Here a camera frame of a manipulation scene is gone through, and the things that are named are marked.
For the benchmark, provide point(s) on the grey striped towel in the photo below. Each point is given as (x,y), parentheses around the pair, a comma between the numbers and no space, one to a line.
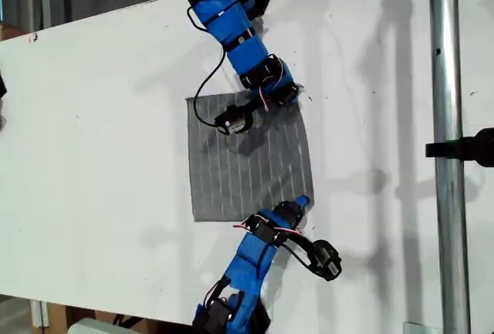
(231,179)

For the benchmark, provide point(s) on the black clamp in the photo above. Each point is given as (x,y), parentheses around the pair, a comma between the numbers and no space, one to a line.
(471,147)

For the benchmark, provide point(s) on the white plastic container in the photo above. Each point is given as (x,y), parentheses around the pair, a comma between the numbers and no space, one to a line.
(96,327)

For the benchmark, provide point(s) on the brown cardboard box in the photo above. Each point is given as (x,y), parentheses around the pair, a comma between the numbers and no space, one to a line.
(54,314)

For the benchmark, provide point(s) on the black object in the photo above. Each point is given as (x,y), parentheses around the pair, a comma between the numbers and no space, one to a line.
(2,87)

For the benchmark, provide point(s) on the black camera stalk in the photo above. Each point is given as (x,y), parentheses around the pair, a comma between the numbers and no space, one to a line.
(299,238)
(254,105)

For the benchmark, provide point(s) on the black camera box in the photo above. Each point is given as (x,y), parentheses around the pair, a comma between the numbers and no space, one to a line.
(231,122)
(328,260)

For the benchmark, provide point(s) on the steel post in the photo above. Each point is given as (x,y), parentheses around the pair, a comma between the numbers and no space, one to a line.
(447,79)

